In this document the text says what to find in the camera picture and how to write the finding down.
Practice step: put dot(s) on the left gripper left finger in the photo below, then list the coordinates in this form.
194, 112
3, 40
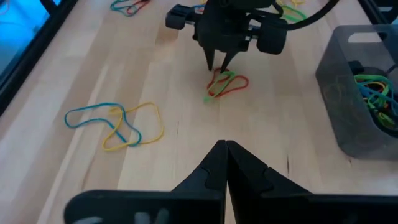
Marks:
192, 202

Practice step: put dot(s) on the blue rubber band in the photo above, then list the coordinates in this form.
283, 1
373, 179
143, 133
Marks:
373, 93
196, 6
118, 10
66, 119

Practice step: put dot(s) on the red rubber band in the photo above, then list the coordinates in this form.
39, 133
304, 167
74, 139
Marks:
246, 84
201, 10
140, 5

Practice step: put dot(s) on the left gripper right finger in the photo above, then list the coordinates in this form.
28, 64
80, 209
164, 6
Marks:
273, 205

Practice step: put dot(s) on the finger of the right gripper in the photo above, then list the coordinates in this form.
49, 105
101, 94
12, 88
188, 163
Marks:
210, 57
228, 60

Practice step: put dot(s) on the translucent grey plastic bin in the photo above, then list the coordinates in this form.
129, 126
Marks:
342, 118

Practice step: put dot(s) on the green rubber band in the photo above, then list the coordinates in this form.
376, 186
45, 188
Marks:
370, 76
207, 99
298, 14

